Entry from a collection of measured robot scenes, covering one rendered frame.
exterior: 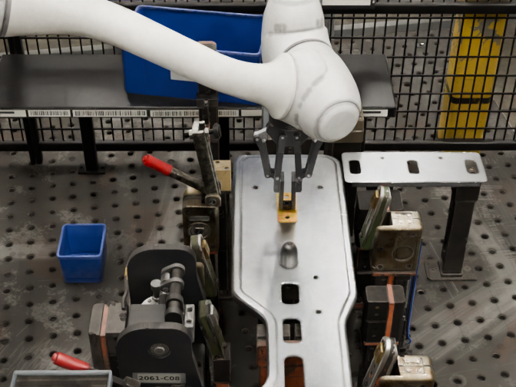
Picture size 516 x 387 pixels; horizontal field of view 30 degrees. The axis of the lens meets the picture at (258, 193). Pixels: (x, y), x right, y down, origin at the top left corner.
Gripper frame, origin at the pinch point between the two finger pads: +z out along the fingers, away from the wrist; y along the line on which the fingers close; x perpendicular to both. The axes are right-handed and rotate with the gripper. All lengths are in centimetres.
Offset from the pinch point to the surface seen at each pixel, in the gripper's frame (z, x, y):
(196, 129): -14.9, -0.8, -16.5
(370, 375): 4.2, -40.6, 12.1
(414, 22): 93, 222, 63
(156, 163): -7.1, -0.9, -24.2
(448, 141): 30, 55, 43
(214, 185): -2.8, -1.9, -13.6
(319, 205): 6.5, 3.3, 6.5
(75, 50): 93, 200, -78
